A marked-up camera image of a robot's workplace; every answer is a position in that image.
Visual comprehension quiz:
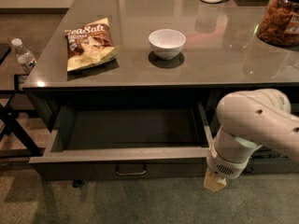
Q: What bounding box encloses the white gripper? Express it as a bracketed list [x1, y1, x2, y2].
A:
[204, 147, 249, 192]

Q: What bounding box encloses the dark grey top drawer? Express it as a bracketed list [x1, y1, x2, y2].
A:
[30, 103, 212, 181]

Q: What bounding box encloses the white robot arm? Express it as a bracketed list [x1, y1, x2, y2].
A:
[204, 89, 299, 192]

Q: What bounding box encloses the right bottom drawer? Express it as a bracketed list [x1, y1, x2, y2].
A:
[243, 158, 299, 175]

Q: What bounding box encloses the dark grey counter cabinet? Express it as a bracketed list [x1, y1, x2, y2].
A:
[25, 0, 298, 180]

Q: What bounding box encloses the white ceramic bowl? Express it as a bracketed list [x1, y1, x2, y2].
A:
[149, 29, 186, 60]

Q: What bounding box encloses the clear jar of nuts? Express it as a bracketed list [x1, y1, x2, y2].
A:
[257, 0, 299, 47]

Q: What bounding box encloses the black folding side table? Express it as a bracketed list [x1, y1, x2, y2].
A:
[0, 43, 44, 159]

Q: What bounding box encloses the sea salt chip bag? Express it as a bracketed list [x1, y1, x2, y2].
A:
[64, 18, 120, 72]

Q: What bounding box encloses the clear plastic water bottle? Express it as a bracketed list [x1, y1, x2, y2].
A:
[11, 38, 36, 74]

